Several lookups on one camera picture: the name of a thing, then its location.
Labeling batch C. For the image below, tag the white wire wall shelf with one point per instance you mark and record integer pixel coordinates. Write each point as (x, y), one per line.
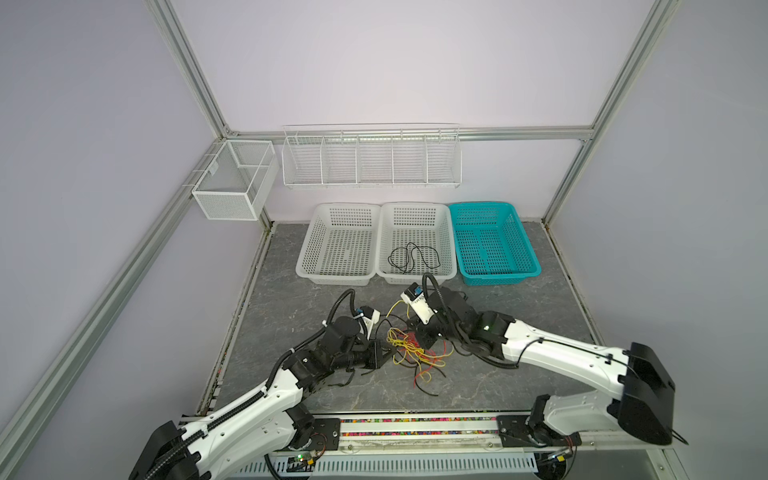
(372, 155)

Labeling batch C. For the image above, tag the left white plastic basket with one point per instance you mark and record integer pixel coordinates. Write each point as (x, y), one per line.
(340, 245)

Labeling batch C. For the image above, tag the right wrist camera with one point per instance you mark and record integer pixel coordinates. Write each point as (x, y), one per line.
(414, 297)

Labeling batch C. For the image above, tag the middle white plastic basket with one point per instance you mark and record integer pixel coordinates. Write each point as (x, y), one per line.
(414, 239)

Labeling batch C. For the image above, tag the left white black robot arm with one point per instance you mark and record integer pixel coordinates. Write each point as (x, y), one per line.
(298, 373)

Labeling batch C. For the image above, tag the white mesh wall box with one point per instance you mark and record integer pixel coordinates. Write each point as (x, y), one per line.
(236, 182)

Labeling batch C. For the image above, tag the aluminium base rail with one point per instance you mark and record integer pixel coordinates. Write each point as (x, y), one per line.
(420, 429)

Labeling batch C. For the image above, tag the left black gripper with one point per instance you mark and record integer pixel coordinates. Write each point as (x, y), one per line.
(376, 359)

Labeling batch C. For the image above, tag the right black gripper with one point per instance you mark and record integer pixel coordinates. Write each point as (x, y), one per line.
(425, 339)

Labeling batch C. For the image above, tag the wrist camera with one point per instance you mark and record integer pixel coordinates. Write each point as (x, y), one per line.
(414, 297)
(368, 318)

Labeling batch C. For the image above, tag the teal plastic basket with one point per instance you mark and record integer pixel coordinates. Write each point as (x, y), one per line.
(492, 246)

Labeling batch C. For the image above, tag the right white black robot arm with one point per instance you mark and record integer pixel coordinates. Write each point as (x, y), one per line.
(629, 389)

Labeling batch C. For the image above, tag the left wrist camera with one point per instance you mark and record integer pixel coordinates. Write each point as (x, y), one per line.
(368, 318)

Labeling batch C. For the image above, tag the white vented cable duct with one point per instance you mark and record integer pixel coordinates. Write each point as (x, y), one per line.
(412, 465)

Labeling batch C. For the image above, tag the aluminium frame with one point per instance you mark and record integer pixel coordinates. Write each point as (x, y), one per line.
(35, 413)

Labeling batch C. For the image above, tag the white plastic basket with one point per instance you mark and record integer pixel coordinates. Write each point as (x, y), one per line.
(340, 245)
(414, 239)

